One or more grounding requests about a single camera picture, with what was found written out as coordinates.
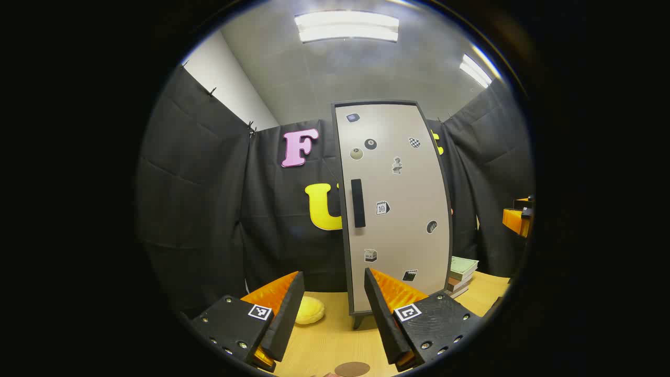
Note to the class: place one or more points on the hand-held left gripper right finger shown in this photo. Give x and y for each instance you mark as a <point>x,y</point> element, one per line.
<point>384,324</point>

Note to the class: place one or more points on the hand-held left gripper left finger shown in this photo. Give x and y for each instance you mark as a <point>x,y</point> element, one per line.
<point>287,319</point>

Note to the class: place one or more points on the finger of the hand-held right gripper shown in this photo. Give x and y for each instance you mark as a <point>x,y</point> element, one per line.
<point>524,202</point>
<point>517,222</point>

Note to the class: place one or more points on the brown round coaster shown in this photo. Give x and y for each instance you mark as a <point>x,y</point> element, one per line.
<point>352,369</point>

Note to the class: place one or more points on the beige cabinet door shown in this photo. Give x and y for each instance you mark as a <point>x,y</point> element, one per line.
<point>403,241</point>

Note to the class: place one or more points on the dark grey cabinet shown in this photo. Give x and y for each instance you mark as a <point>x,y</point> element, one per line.
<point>339,209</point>

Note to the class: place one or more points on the yellow soft sponge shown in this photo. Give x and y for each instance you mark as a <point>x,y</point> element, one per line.
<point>310,311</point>

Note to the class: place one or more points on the brown book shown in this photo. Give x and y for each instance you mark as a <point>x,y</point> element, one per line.
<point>456,284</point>

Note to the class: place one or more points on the black backdrop cloth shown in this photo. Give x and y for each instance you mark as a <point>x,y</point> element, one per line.
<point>209,209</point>

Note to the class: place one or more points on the large ceiling light panel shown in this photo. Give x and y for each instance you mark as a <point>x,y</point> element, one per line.
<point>346,26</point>

